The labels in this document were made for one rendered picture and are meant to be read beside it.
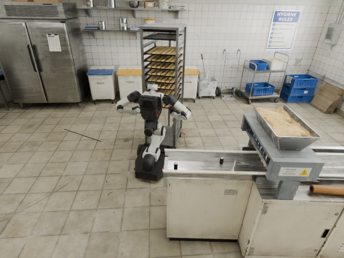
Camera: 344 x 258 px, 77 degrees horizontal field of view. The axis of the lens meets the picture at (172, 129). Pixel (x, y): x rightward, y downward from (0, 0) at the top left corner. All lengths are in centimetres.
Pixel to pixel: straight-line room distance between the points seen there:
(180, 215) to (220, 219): 36
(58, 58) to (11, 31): 85
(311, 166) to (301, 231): 68
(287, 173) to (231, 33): 457
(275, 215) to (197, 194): 60
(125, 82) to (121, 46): 94
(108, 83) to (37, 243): 347
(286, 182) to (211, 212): 71
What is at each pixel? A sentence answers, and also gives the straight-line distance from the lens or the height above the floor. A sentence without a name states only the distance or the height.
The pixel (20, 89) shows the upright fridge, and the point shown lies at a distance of 555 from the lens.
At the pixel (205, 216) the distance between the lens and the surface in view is 212.
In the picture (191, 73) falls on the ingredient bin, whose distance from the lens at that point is 505.
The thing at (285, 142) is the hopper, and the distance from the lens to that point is 163.
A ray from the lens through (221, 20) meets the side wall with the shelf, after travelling 571.
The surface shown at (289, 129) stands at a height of 130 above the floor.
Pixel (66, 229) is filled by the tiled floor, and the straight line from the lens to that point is 272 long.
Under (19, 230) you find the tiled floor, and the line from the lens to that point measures 292.
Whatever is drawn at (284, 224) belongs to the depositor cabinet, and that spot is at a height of 56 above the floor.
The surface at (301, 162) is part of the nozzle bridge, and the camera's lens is 164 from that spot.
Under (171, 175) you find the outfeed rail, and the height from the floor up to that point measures 87.
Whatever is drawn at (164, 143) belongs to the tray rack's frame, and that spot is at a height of 15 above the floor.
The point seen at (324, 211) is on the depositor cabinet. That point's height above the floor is 72.
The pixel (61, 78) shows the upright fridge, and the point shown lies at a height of 71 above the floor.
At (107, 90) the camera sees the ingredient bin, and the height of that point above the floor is 34.
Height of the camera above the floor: 204
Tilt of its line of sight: 29 degrees down
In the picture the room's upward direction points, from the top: 1 degrees clockwise
